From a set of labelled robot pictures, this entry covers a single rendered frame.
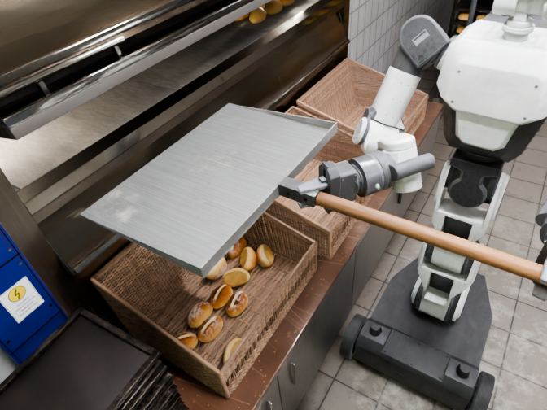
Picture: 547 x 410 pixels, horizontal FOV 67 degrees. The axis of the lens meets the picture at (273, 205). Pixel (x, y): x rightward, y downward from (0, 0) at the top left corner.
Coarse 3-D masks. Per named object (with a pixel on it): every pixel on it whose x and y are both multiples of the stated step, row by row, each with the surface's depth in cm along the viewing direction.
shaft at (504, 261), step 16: (320, 192) 86; (336, 208) 83; (352, 208) 82; (368, 208) 81; (384, 224) 79; (400, 224) 77; (416, 224) 77; (432, 240) 75; (448, 240) 73; (464, 240) 73; (464, 256) 73; (480, 256) 71; (496, 256) 70; (512, 256) 69; (512, 272) 69; (528, 272) 68
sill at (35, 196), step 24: (336, 0) 203; (288, 24) 177; (264, 48) 163; (216, 72) 146; (168, 96) 135; (192, 96) 136; (144, 120) 124; (168, 120) 131; (96, 144) 116; (120, 144) 117; (72, 168) 108; (96, 168) 113; (24, 192) 101; (48, 192) 103
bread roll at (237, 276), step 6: (228, 270) 147; (234, 270) 146; (240, 270) 146; (246, 270) 147; (228, 276) 145; (234, 276) 146; (240, 276) 146; (246, 276) 146; (228, 282) 146; (234, 282) 146; (240, 282) 146; (246, 282) 147
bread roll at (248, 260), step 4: (244, 248) 155; (248, 248) 154; (244, 252) 154; (248, 252) 152; (252, 252) 153; (244, 256) 152; (248, 256) 150; (252, 256) 151; (240, 260) 154; (244, 260) 151; (248, 260) 150; (252, 260) 150; (256, 260) 154; (240, 264) 153; (244, 264) 149; (248, 264) 149; (252, 264) 150; (244, 268) 150; (248, 268) 150; (252, 268) 151
